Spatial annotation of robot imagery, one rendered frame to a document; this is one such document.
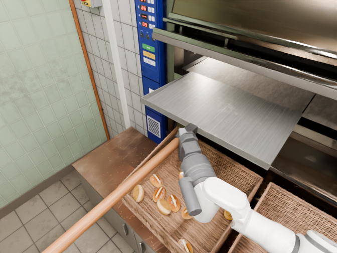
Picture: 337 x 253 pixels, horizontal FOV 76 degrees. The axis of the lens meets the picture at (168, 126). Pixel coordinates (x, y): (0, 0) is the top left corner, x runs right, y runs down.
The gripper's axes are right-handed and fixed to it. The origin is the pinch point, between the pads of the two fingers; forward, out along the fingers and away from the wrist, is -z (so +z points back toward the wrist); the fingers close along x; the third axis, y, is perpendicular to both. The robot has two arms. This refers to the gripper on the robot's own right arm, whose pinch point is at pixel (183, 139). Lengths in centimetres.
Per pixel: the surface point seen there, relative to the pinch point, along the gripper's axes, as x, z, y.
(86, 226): 0.5, 22.7, 31.0
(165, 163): -59, -38, -1
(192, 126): 1.7, -3.5, -4.2
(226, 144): -0.2, 5.9, -13.0
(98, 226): -119, -37, 54
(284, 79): 20.6, 3.6, -28.2
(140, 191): -54, -18, 18
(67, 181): -119, -86, 83
